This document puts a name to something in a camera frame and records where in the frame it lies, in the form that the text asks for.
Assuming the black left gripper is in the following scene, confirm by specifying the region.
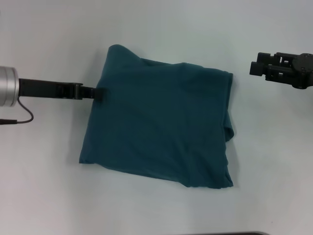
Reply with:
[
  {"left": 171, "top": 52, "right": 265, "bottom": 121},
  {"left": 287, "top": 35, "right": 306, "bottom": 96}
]
[{"left": 18, "top": 78, "right": 109, "bottom": 103}]

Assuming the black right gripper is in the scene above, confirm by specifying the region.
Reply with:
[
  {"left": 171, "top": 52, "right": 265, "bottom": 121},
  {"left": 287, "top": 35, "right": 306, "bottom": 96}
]
[{"left": 249, "top": 51, "right": 313, "bottom": 90}]

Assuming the teal T-shirt with beige print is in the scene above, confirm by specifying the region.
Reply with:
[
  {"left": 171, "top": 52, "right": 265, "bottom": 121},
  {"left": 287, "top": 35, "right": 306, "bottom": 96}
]
[{"left": 78, "top": 44, "right": 235, "bottom": 189}]

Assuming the left arm cable with plug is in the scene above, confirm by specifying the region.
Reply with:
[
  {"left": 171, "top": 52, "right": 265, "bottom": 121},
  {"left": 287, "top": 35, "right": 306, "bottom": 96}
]
[{"left": 0, "top": 97, "right": 34, "bottom": 125}]

